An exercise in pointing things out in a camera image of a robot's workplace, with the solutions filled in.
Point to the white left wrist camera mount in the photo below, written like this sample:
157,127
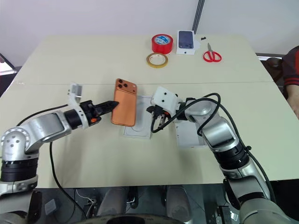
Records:
75,92

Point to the grey furniture edge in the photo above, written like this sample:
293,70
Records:
7,67

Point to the yellow tape roll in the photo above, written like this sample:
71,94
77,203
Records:
150,63

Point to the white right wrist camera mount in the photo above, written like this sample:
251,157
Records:
163,99

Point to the person's bare forearm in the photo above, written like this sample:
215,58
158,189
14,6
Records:
294,100

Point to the white phone box lid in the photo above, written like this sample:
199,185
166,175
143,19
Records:
188,135

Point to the white phone box base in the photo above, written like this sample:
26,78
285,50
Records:
142,116

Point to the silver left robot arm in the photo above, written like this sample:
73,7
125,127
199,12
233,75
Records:
44,127

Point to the white box with phone print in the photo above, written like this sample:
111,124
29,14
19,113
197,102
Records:
185,42

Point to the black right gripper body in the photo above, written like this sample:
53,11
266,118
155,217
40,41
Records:
164,112

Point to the red tape roll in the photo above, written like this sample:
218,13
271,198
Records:
162,45

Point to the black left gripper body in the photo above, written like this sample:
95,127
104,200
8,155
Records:
90,112

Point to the dark brown chair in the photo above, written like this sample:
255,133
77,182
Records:
273,67

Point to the orange smartphone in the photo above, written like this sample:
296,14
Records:
123,105

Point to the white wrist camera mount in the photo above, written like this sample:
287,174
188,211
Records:
75,92
163,99

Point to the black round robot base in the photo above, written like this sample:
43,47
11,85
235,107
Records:
130,219

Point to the grey rounded robot leg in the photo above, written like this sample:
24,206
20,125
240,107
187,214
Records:
112,201
176,203

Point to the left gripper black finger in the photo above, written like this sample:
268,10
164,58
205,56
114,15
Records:
106,110
109,103

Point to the black wall strip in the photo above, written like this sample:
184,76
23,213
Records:
198,14

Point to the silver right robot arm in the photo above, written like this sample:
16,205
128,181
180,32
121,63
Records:
211,133

